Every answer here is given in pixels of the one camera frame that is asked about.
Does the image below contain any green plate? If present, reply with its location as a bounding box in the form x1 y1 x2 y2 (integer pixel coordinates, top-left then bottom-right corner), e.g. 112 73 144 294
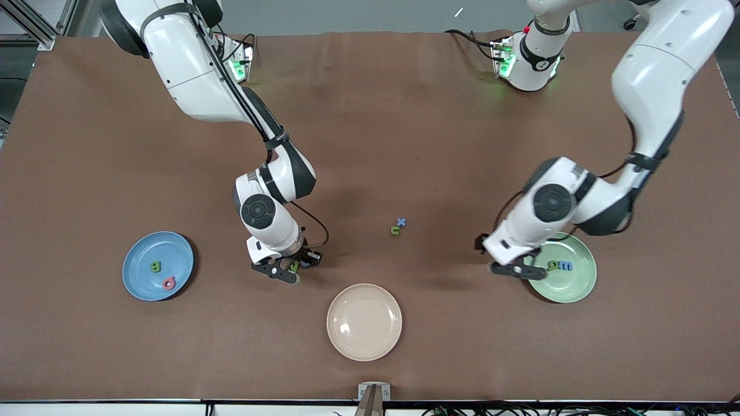
523 231 597 304

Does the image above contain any black base power cable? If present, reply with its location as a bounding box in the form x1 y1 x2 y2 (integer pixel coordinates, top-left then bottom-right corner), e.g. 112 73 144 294
444 29 497 61

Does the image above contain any brown table mat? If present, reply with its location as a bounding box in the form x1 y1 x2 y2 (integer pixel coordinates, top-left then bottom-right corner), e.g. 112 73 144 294
0 30 740 403

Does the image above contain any left arm base connector bracket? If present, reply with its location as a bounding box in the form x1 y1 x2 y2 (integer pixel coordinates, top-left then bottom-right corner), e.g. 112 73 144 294
490 36 516 79

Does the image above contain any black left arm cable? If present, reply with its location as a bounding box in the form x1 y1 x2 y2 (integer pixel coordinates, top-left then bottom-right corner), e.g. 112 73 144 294
490 116 639 239

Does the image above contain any right arm base connector bracket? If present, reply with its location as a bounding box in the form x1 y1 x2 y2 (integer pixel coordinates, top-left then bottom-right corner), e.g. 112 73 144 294
223 40 256 84

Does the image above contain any metal camera mount pole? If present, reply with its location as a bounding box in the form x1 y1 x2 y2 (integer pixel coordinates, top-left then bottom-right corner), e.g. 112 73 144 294
354 382 391 416

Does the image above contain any blue plate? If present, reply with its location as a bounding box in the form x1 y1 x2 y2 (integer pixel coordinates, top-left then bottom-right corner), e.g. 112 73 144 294
122 231 195 302

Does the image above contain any beige plate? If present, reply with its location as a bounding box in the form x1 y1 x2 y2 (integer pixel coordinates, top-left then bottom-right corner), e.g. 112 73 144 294
326 283 403 362

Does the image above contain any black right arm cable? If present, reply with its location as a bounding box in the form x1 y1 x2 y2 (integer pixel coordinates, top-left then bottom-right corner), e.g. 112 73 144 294
197 0 330 249

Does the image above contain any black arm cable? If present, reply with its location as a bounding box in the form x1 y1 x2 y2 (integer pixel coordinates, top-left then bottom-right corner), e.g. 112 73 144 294
490 116 639 239
197 0 330 249

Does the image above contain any aluminium frame post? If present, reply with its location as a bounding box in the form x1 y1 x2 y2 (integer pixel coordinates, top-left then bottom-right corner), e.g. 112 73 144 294
0 0 79 51

